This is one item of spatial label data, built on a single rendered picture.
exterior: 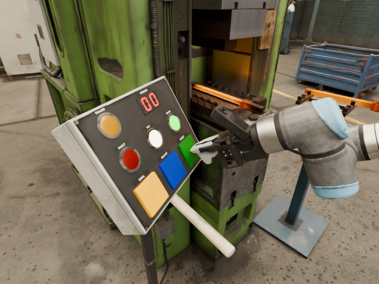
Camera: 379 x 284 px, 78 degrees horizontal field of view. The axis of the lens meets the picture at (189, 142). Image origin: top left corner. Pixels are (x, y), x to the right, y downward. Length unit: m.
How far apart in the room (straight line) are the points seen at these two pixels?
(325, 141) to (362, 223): 1.69
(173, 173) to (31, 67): 5.67
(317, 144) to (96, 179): 0.45
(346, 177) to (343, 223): 1.55
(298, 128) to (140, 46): 0.57
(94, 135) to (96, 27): 0.77
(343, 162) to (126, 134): 0.46
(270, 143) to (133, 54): 0.54
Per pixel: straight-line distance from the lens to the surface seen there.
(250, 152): 0.60
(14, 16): 6.03
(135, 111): 0.57
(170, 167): 0.60
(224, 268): 1.62
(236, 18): 0.93
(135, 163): 0.53
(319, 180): 0.58
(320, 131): 0.53
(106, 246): 1.77
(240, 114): 1.09
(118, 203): 0.52
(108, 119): 0.51
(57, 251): 1.87
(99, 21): 1.19
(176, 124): 0.67
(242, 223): 1.63
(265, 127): 0.54
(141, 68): 0.86
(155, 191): 0.55
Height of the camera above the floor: 1.38
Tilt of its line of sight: 31 degrees down
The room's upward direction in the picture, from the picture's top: straight up
